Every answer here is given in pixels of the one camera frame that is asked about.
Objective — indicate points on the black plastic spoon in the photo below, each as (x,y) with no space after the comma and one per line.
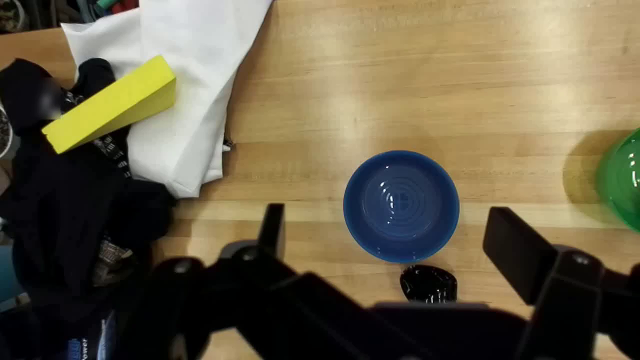
(429,282)

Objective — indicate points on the green bowl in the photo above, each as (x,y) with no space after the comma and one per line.
(627,180)

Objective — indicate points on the white cloth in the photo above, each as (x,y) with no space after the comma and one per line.
(192,72)

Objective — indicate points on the yellow wedge block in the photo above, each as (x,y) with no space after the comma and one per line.
(110,107)

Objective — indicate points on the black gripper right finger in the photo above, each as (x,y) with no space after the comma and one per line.
(573,301)

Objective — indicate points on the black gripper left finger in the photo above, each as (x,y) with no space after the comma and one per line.
(201,301)

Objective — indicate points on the blue bowl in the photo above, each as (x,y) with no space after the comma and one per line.
(401,207)

